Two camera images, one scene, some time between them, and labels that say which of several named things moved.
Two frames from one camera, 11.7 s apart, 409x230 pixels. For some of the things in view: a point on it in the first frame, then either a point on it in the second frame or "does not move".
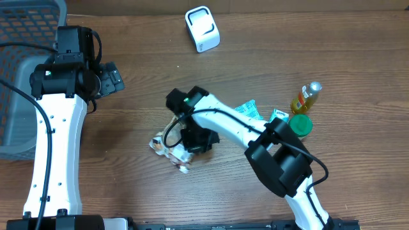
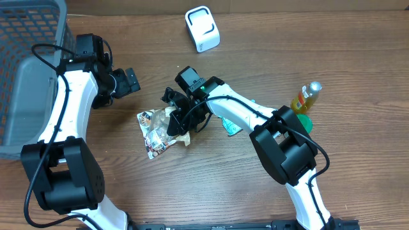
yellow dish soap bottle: x=306 y=97 does not move
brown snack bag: x=169 y=143 -> x=154 y=124
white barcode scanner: x=202 y=28 does not move
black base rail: x=284 y=225 does not move
